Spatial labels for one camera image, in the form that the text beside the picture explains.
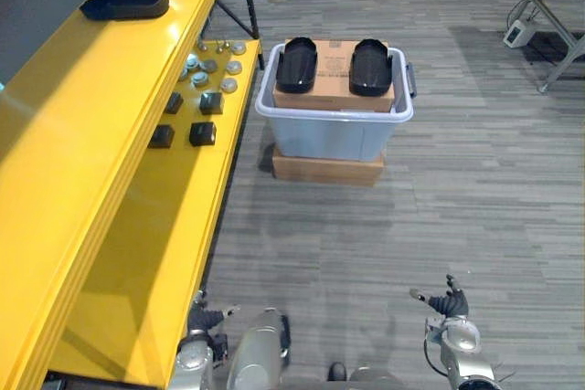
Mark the robot left silver arm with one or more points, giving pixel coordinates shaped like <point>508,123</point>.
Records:
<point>196,360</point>

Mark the flat brown cardboard box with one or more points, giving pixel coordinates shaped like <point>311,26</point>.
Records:
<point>328,171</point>

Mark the robot dark foot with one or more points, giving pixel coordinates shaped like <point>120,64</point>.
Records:
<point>337,372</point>

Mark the grey metal stand frame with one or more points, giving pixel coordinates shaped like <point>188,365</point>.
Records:
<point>560,34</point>

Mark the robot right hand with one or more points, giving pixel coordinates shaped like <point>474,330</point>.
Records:
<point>450,305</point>

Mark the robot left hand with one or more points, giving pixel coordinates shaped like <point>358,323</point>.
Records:
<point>205,318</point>

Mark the yellow shelf board, wide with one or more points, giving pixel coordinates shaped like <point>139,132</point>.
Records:
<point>82,102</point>

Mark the small black box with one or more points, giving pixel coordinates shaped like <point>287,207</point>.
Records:
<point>173,103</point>
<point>211,102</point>
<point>202,133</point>
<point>162,136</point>

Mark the white power adapter box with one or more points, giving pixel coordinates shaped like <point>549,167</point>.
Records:
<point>518,34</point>

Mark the grey plastic storage bin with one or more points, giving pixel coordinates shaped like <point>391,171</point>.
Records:
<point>333,132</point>

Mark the robot right silver arm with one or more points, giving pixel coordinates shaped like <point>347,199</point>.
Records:
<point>461,349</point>

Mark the robot right silver leg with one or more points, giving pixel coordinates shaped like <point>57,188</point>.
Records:
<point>368,378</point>

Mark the black plastic housing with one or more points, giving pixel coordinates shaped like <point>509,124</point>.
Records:
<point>125,3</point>
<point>297,66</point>
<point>371,68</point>

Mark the dark shelf upright post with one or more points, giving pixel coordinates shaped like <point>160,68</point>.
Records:
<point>250,6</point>

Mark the brown cardboard box, printed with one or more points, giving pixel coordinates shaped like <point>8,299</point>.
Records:
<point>334,84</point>

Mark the yellow shelf board, narrow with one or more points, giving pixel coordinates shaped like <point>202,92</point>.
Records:
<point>183,207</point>

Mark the small round silver part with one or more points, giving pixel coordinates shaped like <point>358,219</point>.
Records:
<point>199,79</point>
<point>209,66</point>
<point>191,61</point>
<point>228,85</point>
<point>222,46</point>
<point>201,46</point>
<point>184,74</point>
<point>239,48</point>
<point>234,66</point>

